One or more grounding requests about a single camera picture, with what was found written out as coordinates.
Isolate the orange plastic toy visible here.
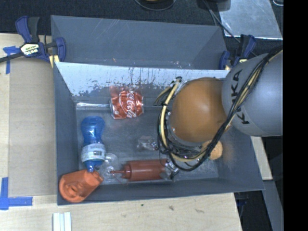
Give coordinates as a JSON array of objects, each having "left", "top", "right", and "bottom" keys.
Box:
[{"left": 58, "top": 169, "right": 104, "bottom": 204}]

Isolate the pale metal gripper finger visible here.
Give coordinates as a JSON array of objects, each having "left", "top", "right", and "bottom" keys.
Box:
[
  {"left": 140, "top": 135, "right": 156, "bottom": 146},
  {"left": 136, "top": 142, "right": 156, "bottom": 152}
]

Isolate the grey metal bin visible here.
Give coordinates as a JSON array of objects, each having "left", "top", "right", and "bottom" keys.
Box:
[{"left": 50, "top": 14, "right": 266, "bottom": 205}]

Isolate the red-brown squeeze bottle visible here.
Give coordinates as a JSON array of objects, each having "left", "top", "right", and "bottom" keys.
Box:
[{"left": 110, "top": 159, "right": 169, "bottom": 182}]

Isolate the pale wood board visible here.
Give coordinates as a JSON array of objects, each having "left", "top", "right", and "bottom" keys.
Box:
[{"left": 8, "top": 58, "right": 58, "bottom": 198}]

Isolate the blue plastic bottle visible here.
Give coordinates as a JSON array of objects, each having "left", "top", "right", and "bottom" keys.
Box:
[{"left": 80, "top": 115, "right": 107, "bottom": 173}]

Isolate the orange ball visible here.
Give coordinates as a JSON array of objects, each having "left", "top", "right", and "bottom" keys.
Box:
[{"left": 201, "top": 140, "right": 223, "bottom": 161}]

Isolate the clear glass cup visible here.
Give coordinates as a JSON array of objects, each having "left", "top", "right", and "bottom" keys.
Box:
[{"left": 100, "top": 153, "right": 124, "bottom": 184}]

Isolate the crushed red soda can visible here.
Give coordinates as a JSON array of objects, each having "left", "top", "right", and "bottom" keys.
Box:
[{"left": 109, "top": 85, "right": 145, "bottom": 120}]

